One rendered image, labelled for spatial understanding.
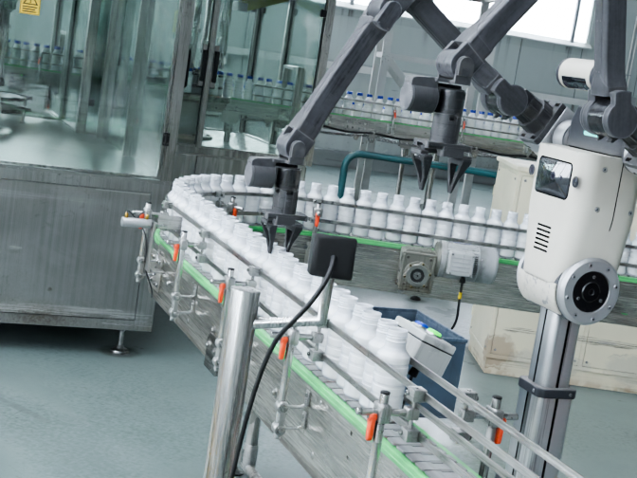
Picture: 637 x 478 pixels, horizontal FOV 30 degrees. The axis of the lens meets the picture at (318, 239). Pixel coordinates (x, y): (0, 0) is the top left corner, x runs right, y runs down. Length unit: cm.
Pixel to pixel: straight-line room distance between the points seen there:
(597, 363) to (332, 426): 476
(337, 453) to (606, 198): 90
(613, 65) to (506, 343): 436
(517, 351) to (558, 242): 409
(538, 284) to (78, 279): 341
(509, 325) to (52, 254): 257
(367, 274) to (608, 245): 165
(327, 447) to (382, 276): 206
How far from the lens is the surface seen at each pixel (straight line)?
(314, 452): 233
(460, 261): 414
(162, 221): 351
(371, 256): 426
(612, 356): 694
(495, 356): 679
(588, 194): 271
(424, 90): 232
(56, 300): 586
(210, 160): 786
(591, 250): 275
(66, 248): 581
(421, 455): 200
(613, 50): 254
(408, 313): 340
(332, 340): 233
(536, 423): 287
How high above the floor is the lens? 162
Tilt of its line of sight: 9 degrees down
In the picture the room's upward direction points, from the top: 9 degrees clockwise
